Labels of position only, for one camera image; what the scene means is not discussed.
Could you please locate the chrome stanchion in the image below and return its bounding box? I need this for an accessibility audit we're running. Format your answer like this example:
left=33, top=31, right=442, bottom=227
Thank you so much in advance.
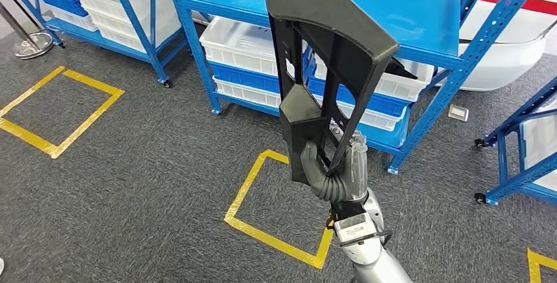
left=0, top=0, right=56, bottom=60

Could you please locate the white car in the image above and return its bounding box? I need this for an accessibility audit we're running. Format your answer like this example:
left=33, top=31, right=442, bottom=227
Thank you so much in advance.
left=173, top=0, right=557, bottom=93

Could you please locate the yellow floor tape square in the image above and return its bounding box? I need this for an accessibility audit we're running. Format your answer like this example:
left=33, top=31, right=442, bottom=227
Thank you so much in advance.
left=0, top=65, right=125, bottom=160

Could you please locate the white plastic crate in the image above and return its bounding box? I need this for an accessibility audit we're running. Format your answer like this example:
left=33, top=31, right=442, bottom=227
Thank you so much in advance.
left=199, top=15, right=305, bottom=77
left=520, top=98, right=557, bottom=192
left=335, top=98, right=400, bottom=133
left=69, top=0, right=183, bottom=54
left=38, top=0, right=100, bottom=33
left=213, top=77, right=283, bottom=109
left=312, top=50, right=436, bottom=102

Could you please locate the silver floor outlet box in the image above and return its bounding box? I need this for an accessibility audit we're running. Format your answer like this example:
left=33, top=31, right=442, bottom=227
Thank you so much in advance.
left=447, top=103, right=470, bottom=123

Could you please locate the black plastic panel part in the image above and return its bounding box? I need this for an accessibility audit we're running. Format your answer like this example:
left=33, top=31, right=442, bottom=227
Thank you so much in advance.
left=259, top=0, right=400, bottom=186

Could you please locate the black plastic piece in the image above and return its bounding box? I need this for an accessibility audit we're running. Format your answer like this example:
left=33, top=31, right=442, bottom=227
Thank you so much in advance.
left=384, top=56, right=420, bottom=81

